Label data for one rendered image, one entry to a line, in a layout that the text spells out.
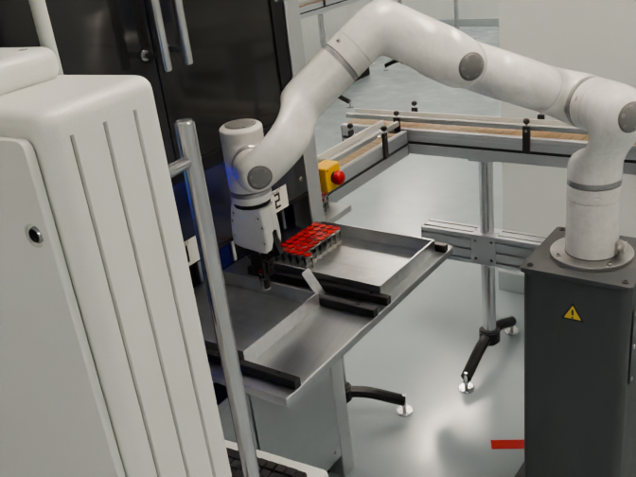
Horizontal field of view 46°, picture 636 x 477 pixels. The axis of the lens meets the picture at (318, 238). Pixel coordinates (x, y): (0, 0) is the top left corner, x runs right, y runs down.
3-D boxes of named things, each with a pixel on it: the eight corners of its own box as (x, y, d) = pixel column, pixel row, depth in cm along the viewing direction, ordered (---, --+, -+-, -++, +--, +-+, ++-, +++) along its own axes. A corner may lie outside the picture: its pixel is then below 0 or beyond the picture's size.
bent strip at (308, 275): (303, 295, 172) (300, 273, 170) (310, 290, 175) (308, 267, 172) (355, 308, 165) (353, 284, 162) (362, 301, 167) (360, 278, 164)
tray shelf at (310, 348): (114, 347, 165) (113, 340, 164) (300, 225, 215) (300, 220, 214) (288, 407, 138) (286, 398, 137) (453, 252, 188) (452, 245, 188)
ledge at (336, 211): (288, 220, 220) (288, 214, 219) (313, 204, 229) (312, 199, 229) (327, 227, 212) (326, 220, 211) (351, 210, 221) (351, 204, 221)
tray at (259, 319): (130, 329, 167) (126, 315, 166) (208, 278, 186) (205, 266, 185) (245, 366, 148) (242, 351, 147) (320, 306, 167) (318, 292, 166)
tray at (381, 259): (263, 273, 186) (261, 259, 184) (323, 232, 204) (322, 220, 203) (380, 300, 167) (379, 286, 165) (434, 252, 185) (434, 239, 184)
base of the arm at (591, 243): (644, 244, 181) (648, 172, 173) (620, 278, 167) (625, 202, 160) (565, 232, 192) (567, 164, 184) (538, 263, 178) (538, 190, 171)
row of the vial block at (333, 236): (295, 270, 185) (293, 253, 183) (336, 241, 197) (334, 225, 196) (303, 272, 183) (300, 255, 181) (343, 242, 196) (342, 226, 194)
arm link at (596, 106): (601, 168, 178) (605, 69, 169) (653, 193, 162) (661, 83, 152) (556, 179, 176) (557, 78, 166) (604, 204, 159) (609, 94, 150)
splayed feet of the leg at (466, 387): (452, 391, 277) (451, 359, 272) (504, 326, 314) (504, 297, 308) (472, 397, 273) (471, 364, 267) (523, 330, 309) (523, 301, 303)
